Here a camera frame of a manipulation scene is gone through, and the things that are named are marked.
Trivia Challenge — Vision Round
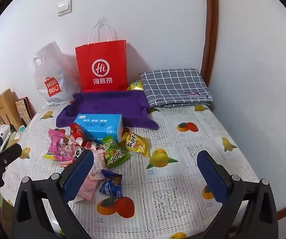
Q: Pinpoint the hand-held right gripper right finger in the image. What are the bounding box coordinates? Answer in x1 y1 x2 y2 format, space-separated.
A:
196 150 279 239

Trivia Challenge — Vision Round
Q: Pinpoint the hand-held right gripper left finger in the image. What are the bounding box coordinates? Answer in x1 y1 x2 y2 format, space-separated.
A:
12 149 95 239

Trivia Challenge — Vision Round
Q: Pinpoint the light pink snack packet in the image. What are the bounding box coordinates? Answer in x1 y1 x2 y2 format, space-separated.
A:
77 168 105 202

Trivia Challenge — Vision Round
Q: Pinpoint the white red torn snack packet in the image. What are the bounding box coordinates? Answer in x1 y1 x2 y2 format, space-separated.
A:
84 141 107 170

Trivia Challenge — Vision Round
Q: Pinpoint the pink cartoon candy packet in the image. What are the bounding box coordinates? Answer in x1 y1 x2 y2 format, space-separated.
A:
63 137 85 161

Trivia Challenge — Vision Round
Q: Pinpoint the blue snack packet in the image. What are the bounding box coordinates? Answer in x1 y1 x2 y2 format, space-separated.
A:
99 169 123 198

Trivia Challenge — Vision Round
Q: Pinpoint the magenta snack packet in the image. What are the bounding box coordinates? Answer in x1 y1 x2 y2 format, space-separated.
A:
43 129 71 163

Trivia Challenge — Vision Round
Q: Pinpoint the blue tissue box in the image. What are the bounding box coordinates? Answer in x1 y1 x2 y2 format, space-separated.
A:
74 113 123 143

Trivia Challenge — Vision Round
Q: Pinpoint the purple cloth tray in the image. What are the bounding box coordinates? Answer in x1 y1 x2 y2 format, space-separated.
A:
56 90 159 130

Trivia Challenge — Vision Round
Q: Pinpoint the fruit print table cover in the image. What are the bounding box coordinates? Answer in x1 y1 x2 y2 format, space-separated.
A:
0 103 283 239

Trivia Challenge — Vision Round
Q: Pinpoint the light wooden furniture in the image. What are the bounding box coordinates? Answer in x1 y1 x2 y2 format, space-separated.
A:
0 88 21 131

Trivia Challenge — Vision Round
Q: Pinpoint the patterned brown box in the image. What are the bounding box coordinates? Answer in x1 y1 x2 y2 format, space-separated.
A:
15 97 32 126

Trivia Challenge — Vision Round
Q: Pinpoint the white plastic shopping bag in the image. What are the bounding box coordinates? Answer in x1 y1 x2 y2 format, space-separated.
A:
32 41 81 106

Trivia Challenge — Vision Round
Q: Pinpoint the grey checked folded cloth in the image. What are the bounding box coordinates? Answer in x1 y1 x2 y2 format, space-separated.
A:
139 68 213 109

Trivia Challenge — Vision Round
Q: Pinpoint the yellow green snack packet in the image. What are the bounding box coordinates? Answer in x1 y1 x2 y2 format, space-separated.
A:
127 80 144 91

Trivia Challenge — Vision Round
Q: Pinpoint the red paper bag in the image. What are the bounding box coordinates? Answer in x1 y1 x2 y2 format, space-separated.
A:
75 21 128 93

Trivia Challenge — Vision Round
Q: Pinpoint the white wall light switch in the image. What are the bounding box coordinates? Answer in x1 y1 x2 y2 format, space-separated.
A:
57 0 72 17

